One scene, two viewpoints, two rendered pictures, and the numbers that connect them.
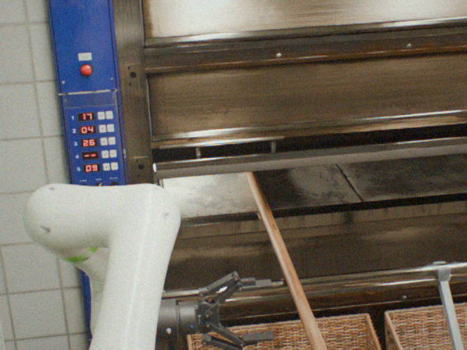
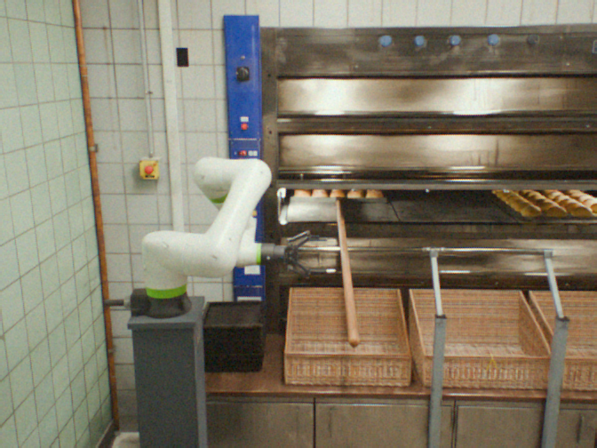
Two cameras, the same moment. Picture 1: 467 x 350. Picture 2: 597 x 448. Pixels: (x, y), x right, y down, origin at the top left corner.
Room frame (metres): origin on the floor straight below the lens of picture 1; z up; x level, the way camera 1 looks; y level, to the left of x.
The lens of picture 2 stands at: (-0.61, -0.30, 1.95)
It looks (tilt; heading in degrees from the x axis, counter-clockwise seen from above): 15 degrees down; 8
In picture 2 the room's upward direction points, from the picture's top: straight up
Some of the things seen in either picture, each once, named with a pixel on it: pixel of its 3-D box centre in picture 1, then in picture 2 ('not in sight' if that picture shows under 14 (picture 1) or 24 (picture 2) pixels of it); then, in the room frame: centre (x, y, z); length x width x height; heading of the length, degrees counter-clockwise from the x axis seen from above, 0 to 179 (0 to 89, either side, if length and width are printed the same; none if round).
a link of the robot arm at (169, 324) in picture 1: (166, 319); (268, 254); (1.69, 0.17, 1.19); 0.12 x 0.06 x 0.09; 6
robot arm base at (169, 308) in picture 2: not in sight; (149, 300); (1.05, 0.42, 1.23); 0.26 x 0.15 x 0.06; 100
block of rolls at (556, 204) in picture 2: not in sight; (550, 199); (2.80, -1.20, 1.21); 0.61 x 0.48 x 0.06; 6
